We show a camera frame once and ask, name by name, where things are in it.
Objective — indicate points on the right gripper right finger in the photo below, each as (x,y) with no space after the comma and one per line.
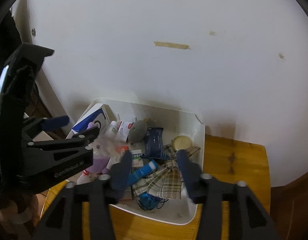
(191,172)

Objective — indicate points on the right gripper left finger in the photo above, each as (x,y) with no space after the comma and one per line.
(119,177)

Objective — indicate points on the red white medicine box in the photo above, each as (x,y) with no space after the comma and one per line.
(116,158)

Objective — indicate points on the plaid fabric bow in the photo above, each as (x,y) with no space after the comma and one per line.
(164,182)

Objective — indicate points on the purple plush toy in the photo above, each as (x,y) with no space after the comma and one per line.
(103,149)

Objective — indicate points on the round gold tin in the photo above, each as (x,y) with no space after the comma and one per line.
(181,142)

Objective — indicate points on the blue white tube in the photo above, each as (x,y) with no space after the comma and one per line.
(142,172)

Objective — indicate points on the blue green drawstring pouch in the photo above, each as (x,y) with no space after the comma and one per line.
(148,202)

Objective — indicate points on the dark blue snack packet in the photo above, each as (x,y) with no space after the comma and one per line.
(154,147)

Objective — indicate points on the grey round plush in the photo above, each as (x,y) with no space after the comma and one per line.
(139,129)

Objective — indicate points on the small red white box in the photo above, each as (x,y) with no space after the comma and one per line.
(123,130)

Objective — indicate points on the small white bottle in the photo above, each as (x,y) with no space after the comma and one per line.
(112,130)

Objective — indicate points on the white blue HP box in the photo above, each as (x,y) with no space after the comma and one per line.
(95,116)

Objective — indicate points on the green white medicine box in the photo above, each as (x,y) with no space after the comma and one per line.
(137,160)

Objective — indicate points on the person's hand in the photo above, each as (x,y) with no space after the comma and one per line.
(10,219)

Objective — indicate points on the white plastic storage bin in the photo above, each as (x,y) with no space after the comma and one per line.
(174,123)

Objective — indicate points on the wooden door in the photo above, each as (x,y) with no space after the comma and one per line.
(289,209)

